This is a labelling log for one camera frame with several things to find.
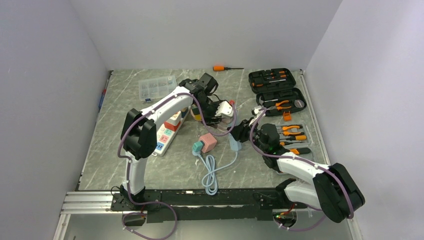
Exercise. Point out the orange handled pliers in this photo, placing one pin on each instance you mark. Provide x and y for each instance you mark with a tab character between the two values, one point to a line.
279	106

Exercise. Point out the light blue round plug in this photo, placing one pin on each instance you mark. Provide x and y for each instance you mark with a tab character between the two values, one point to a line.
196	153

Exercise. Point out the light blue power strip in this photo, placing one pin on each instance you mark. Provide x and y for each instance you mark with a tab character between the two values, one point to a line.
234	144

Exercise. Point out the yellow cube adapter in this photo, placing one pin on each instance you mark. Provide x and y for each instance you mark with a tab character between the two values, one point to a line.
195	113

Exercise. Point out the black tool case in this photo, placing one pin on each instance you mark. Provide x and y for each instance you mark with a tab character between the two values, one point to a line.
276	84

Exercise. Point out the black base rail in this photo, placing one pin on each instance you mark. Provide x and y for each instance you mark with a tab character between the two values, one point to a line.
194	204

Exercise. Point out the teal cube adapter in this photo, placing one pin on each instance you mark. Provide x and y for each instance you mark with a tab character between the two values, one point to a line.
198	146

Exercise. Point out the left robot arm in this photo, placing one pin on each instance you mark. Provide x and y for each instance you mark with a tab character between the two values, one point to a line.
139	133

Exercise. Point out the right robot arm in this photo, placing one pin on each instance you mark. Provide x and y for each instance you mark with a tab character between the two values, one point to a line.
329	188

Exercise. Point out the clear screw organizer box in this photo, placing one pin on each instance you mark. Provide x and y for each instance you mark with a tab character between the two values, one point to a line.
156	88

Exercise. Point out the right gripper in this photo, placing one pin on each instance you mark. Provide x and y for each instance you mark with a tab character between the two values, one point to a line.
240	130

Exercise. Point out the grey tool case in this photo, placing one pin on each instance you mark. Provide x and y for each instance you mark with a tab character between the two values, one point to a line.
299	135

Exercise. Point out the red cube adapter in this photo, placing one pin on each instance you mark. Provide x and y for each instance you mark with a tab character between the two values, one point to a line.
172	126

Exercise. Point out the white long power strip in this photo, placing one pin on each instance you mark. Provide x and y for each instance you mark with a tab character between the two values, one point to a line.
166	136

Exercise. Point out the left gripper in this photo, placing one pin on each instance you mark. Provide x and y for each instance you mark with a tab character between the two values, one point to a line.
214	123

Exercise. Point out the orange utility knife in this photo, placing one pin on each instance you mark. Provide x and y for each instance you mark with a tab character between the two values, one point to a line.
301	151

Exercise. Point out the orange handled screwdriver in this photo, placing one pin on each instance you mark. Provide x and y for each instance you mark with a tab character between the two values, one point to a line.
221	68

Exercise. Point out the white cube adapter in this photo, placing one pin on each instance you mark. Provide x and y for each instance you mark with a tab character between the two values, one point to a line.
176	118

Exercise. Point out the pink cube socket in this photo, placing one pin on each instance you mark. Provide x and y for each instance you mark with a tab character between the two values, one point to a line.
209	142

